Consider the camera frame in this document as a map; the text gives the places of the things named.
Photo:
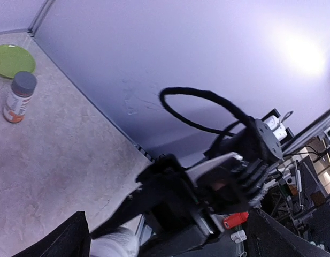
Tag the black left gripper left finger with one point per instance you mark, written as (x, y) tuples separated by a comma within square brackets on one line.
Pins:
[(71, 238)]

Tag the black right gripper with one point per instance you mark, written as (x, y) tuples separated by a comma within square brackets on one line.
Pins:
[(180, 221)]

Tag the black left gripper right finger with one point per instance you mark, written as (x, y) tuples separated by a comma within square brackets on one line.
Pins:
[(267, 237)]

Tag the white pill bottle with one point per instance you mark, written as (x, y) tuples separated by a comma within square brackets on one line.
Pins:
[(121, 242)]

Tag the orange pill bottle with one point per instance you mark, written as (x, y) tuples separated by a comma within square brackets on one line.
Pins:
[(19, 96)]

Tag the green plastic plate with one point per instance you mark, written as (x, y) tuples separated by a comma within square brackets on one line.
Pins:
[(14, 59)]

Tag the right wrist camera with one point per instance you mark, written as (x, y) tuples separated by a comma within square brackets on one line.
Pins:
[(232, 178)]

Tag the right aluminium corner post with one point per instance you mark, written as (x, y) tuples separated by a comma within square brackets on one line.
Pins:
[(40, 17)]

